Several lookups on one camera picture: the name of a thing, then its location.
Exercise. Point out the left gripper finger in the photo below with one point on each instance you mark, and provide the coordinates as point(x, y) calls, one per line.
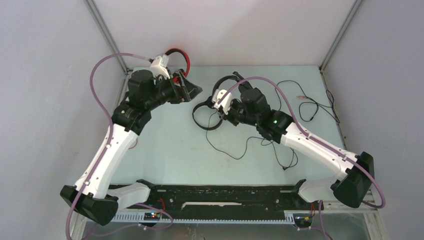
point(188, 89)
point(186, 97)

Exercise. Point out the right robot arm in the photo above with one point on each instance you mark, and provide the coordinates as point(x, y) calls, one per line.
point(349, 185)

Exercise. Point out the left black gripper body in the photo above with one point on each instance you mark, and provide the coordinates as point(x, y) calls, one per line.
point(171, 93)

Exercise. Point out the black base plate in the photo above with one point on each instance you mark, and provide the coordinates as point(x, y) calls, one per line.
point(218, 202)

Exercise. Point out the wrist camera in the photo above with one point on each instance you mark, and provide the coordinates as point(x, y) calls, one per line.
point(221, 100)
point(159, 66)

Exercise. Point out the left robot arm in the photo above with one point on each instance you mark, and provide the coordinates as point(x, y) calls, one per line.
point(90, 195)

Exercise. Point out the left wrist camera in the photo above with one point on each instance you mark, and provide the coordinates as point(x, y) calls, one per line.
point(159, 66)

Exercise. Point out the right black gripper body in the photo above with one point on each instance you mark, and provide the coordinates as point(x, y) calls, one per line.
point(236, 114)

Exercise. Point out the aluminium frame rail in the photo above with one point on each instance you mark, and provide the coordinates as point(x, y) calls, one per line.
point(228, 212)

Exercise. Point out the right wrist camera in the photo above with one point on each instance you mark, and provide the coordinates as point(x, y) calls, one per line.
point(221, 100)

